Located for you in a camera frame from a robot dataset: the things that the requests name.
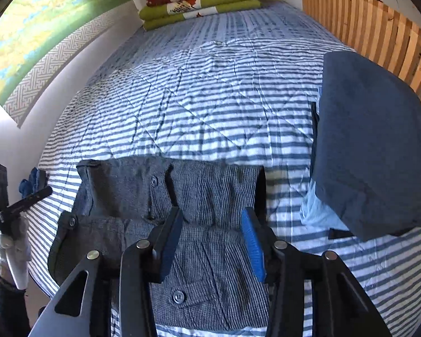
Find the blue white striped quilt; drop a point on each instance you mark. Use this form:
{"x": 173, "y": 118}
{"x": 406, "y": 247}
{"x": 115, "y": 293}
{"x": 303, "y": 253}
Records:
{"x": 196, "y": 94}

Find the dark blue crumpled cloth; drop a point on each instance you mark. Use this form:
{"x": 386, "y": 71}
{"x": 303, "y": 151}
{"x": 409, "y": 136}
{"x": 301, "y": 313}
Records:
{"x": 28, "y": 184}

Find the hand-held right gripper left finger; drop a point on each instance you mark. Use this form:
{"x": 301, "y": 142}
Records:
{"x": 170, "y": 242}

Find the light blue folded garment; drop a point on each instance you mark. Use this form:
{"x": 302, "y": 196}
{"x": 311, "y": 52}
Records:
{"x": 319, "y": 210}

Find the dark blue folded garment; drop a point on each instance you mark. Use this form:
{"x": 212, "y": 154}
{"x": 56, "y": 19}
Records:
{"x": 365, "y": 140}

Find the green folded blanket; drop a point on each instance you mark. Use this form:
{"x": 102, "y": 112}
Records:
{"x": 224, "y": 0}

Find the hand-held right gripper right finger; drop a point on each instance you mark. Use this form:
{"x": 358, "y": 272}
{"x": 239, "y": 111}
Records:
{"x": 254, "y": 249}

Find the grey button pants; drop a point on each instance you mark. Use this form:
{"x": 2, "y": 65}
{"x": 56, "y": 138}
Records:
{"x": 210, "y": 196}

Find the landscape wall poster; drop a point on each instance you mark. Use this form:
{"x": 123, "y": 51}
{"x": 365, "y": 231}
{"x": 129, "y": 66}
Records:
{"x": 38, "y": 24}

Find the wooden slatted bed rail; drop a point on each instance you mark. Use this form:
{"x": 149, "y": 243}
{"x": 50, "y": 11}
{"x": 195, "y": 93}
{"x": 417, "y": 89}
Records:
{"x": 354, "y": 14}

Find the black folded garment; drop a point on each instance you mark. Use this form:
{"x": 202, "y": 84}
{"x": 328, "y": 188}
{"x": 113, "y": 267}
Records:
{"x": 338, "y": 233}

